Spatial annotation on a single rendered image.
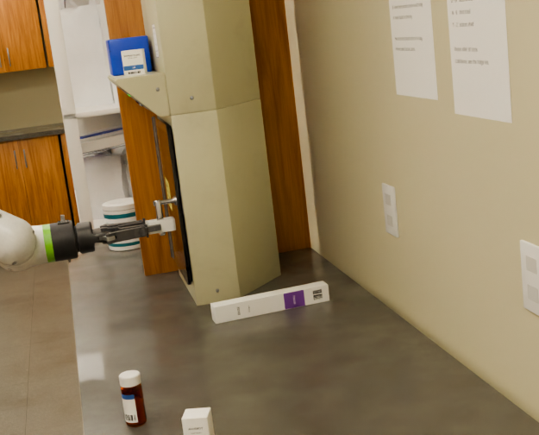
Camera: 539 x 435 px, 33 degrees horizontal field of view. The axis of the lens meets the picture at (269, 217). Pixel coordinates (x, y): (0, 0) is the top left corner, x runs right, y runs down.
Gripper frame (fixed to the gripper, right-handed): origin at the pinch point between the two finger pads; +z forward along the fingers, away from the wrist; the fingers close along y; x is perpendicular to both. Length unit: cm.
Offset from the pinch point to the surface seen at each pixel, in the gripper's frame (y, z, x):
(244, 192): -0.1, 21.8, -4.8
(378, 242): -20, 49, 8
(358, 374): -66, 27, 20
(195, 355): -39.1, -0.2, 20.4
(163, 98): -5.3, 4.3, -30.8
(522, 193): -91, 49, -15
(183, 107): -5.3, 8.7, -28.2
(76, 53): 137, -10, -42
